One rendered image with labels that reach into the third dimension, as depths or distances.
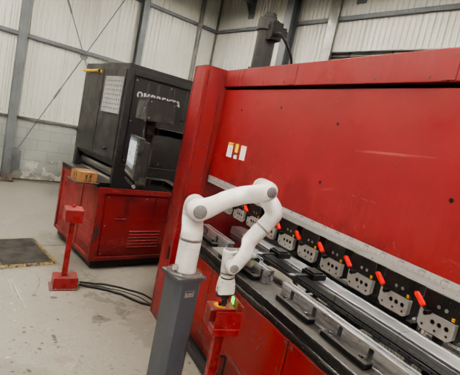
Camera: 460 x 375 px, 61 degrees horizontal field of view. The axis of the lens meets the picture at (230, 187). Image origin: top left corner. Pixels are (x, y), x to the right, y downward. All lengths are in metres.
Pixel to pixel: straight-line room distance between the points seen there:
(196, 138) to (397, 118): 1.84
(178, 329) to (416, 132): 1.53
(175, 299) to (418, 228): 1.23
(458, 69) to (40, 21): 8.16
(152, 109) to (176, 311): 1.79
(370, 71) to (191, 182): 1.84
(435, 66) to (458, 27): 5.20
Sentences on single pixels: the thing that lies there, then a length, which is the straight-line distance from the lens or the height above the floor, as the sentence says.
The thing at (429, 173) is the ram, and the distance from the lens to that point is 1.82.
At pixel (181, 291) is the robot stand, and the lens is 2.13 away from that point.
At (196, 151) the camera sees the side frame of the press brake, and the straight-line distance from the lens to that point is 3.35.
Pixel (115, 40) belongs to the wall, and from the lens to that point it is 9.58.
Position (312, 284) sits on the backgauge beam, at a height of 0.94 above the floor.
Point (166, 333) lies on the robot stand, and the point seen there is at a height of 0.68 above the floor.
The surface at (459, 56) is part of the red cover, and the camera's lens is 1.87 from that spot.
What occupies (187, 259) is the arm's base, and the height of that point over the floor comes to 1.09.
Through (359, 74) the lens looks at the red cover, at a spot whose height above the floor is 2.21.
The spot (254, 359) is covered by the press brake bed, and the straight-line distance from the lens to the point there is 2.56.
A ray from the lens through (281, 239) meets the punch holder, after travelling 2.46.
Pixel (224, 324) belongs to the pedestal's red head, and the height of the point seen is 0.73.
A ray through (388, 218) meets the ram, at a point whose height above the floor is 1.55.
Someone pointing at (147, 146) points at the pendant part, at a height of 1.54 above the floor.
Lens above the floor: 1.77
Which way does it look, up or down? 7 degrees down
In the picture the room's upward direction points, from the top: 12 degrees clockwise
